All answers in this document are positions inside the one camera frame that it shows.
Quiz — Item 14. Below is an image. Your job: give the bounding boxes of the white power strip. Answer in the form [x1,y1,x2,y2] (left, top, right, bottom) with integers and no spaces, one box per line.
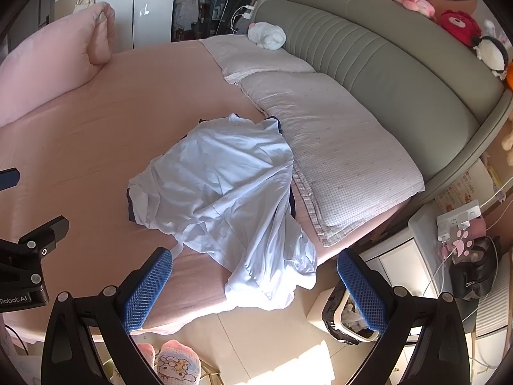
[436,200,484,243]

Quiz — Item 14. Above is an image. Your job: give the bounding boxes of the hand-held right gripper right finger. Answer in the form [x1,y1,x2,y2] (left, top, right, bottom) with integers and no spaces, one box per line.
[337,249,471,385]

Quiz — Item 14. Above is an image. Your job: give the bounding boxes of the white nightstand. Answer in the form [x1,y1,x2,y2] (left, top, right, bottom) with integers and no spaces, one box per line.
[361,202,513,346]

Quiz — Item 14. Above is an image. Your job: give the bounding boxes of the pink checked pillow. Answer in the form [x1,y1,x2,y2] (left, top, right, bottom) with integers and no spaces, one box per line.
[199,34,317,86]
[239,70,425,248]

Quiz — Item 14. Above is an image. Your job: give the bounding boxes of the black bag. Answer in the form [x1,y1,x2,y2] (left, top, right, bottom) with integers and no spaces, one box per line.
[448,236,501,301]

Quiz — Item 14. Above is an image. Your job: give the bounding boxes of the white plush toy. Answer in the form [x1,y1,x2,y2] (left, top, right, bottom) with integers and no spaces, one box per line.
[247,21,287,51]

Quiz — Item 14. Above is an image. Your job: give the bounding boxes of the pink plush toy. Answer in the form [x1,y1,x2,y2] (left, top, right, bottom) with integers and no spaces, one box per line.
[374,0,437,19]

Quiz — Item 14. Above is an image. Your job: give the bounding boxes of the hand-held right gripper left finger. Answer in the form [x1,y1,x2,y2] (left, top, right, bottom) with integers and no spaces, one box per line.
[41,247,174,385]

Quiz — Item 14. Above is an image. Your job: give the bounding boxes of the white wardrobe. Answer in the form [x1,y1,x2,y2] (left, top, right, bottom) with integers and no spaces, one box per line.
[95,0,179,53]

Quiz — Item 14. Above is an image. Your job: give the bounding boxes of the pink rolled duvet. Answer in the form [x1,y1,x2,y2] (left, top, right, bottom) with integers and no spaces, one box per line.
[0,1,116,127]

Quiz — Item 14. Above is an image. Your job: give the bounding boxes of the pink paw charger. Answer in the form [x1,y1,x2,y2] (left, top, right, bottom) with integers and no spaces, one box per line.
[441,228,475,261]

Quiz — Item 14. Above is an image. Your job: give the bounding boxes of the red bear plush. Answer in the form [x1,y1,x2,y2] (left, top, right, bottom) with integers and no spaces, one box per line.
[437,10,482,45]

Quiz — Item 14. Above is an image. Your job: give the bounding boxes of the black and white penguin plush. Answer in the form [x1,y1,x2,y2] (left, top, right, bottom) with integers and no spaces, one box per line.
[471,34,513,79]

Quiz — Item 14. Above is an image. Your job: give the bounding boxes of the bed with pink sheet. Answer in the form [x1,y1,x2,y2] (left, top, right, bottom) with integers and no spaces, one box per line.
[0,34,425,338]

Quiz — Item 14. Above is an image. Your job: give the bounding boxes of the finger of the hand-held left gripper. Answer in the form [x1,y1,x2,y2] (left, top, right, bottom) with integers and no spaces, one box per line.
[0,216,70,285]
[0,167,21,191]

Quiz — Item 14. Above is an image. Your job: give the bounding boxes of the glass-door cabinet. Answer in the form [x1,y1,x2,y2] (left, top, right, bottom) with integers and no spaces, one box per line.
[172,0,277,43]

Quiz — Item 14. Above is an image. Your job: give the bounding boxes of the printed paper box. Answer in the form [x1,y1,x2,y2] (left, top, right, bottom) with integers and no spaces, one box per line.
[435,164,501,213]

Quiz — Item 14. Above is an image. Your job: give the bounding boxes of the trash bin with black liner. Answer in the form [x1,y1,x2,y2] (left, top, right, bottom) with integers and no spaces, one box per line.
[321,278,385,346]

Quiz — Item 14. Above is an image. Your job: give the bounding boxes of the white charger cables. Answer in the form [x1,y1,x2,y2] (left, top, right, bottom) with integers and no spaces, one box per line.
[230,2,257,35]

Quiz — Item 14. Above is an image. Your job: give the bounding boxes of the pink cartoon slipper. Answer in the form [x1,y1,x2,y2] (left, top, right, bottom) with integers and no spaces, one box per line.
[134,343,157,373]
[154,339,202,385]

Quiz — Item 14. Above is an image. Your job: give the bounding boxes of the grey padded headboard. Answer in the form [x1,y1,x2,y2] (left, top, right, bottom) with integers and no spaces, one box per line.
[248,0,513,193]

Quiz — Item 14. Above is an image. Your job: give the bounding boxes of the white shirt with navy hem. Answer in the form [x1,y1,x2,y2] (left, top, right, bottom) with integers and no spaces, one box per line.
[127,114,297,265]

